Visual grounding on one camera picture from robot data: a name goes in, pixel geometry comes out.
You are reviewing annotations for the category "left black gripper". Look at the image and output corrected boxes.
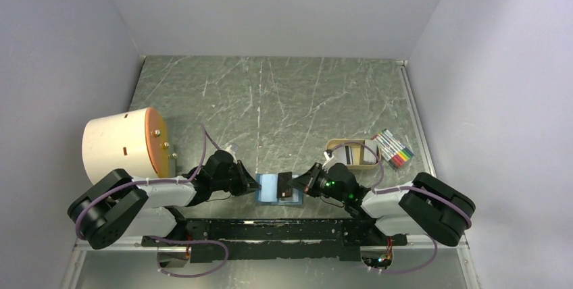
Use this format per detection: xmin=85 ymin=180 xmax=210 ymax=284
xmin=212 ymin=159 xmax=262 ymax=196

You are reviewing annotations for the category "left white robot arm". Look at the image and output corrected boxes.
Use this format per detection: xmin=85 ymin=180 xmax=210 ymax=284
xmin=67 ymin=150 xmax=260 ymax=250

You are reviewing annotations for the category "cream cylindrical container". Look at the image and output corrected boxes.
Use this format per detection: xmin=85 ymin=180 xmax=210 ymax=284
xmin=82 ymin=107 xmax=177 ymax=184

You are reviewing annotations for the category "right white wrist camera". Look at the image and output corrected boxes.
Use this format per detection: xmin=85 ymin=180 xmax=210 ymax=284
xmin=322 ymin=149 xmax=339 ymax=169

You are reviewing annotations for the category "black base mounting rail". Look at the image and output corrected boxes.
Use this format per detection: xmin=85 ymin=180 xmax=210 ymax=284
xmin=167 ymin=217 xmax=407 ymax=263

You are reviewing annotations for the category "coloured marker pack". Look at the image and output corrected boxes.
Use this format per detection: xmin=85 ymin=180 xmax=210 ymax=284
xmin=372 ymin=129 xmax=414 ymax=169

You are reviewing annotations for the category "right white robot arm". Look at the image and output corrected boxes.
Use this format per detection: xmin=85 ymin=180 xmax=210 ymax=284
xmin=288 ymin=163 xmax=476 ymax=246

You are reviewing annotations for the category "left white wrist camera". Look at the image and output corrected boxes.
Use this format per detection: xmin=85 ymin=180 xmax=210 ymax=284
xmin=224 ymin=143 xmax=239 ymax=157

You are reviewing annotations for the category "tan card tray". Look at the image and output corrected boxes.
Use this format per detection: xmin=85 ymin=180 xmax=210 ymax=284
xmin=326 ymin=139 xmax=380 ymax=170

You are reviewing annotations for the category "blue leather card holder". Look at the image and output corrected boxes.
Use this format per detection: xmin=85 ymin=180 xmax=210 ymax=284
xmin=255 ymin=173 xmax=303 ymax=206

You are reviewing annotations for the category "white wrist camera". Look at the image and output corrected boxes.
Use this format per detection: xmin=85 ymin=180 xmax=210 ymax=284
xmin=322 ymin=149 xmax=339 ymax=169
xmin=224 ymin=143 xmax=239 ymax=157

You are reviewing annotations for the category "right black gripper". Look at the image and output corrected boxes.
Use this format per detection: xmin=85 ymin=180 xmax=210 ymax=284
xmin=288 ymin=162 xmax=347 ymax=203

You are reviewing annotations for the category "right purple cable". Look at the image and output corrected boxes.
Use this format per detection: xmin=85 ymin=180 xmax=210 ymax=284
xmin=324 ymin=142 xmax=474 ymax=275

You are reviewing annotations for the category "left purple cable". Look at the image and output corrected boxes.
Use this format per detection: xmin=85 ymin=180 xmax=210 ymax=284
xmin=75 ymin=124 xmax=222 ymax=279

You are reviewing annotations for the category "grey striped loose card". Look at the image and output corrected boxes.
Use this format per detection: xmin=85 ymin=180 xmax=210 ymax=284
xmin=341 ymin=144 xmax=362 ymax=165

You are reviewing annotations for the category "credit cards stack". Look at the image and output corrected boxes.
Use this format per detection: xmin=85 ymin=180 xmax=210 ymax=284
xmin=362 ymin=139 xmax=378 ymax=165

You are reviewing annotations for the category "purple cable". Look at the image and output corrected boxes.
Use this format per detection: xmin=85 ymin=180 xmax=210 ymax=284
xmin=75 ymin=124 xmax=222 ymax=279
xmin=324 ymin=142 xmax=474 ymax=275

